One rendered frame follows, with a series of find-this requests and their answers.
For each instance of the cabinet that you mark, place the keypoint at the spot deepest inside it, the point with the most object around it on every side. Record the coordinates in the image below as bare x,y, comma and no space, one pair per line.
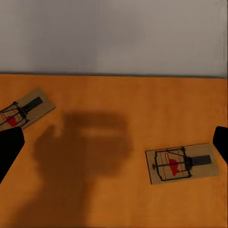
83,165

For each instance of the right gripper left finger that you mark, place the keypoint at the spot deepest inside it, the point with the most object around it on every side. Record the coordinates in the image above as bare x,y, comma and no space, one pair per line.
11,143

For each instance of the mousetrap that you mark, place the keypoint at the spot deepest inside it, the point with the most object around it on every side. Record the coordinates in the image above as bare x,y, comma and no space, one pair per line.
182,163
26,111

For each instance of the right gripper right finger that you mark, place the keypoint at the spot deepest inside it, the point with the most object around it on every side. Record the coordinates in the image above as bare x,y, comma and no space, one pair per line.
221,141

